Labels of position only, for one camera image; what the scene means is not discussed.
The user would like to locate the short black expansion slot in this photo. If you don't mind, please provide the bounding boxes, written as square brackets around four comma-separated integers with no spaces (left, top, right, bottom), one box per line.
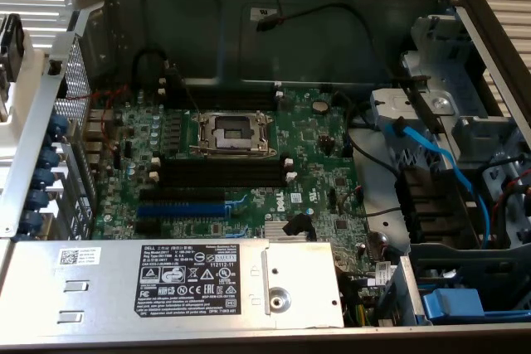
[133,219,163,235]

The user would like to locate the thin metal locking lever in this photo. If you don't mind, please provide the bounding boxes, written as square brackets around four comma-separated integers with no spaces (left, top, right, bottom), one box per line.
[173,64,202,114]

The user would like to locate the black wire connector bundle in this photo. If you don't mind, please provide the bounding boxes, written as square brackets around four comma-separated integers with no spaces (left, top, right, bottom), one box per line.
[393,165,457,243]

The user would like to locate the grey metal disk bay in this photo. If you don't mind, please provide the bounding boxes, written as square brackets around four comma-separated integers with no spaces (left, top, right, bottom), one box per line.
[368,13,531,247]

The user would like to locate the black flat cable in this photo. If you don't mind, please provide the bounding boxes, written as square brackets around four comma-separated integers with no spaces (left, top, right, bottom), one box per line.
[389,61,443,133]

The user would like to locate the small silver heat sink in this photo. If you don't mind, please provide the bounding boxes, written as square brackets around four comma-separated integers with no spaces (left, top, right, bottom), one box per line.
[264,221,292,241]

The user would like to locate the green Dell motherboard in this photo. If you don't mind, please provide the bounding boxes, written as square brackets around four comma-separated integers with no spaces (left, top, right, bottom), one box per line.
[89,86,374,289]

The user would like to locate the yellow green wire bundle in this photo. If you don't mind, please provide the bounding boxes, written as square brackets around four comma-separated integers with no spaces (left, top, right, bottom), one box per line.
[343,287,374,328]

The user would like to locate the silver power supply unit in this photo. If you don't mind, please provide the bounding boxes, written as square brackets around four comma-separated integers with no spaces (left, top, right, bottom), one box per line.
[0,240,345,330]

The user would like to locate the black computer part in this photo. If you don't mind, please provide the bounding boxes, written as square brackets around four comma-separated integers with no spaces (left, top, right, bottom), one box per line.
[0,13,24,81]

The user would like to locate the black wire with plug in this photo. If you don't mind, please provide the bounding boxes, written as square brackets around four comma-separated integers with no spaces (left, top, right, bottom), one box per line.
[255,0,399,81]

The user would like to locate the black angled wire connector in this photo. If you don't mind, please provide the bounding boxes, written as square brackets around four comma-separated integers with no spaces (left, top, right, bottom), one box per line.
[281,212,313,241]

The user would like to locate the grey metal PC case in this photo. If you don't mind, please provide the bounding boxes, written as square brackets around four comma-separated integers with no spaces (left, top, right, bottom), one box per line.
[0,0,531,354]

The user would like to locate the dark grey drive cage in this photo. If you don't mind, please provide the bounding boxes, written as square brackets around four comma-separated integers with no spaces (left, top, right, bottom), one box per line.
[375,241,531,328]

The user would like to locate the red and black twisted wire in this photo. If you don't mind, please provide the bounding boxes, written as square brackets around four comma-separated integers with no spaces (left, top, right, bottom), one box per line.
[66,84,129,152]

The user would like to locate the blue slot cover latch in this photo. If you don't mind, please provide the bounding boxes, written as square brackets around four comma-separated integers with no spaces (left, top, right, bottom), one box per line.
[20,211,42,235]
[47,115,70,139]
[27,190,49,211]
[41,148,63,169]
[32,169,55,190]

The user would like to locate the black looped wire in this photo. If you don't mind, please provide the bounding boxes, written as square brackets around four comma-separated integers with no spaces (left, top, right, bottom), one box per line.
[131,47,178,90]

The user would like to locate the long black expansion slot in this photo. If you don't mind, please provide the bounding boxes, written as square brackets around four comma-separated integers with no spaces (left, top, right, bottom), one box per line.
[139,187,227,202]

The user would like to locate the large silver port block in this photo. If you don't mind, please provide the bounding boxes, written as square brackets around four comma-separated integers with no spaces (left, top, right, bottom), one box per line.
[85,124,111,143]

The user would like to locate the blue expansion slot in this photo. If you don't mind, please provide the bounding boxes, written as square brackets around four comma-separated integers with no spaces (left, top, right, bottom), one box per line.
[135,202,228,218]

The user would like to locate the silver CPU socket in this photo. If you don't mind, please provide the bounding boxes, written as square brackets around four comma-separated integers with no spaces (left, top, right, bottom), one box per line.
[189,111,280,160]

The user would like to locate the blue flat data wire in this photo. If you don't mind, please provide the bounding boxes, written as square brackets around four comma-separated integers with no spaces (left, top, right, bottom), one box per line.
[383,119,494,243]

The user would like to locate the blue plastic drive handle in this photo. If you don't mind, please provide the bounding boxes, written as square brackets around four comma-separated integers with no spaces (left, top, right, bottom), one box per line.
[421,287,486,326]

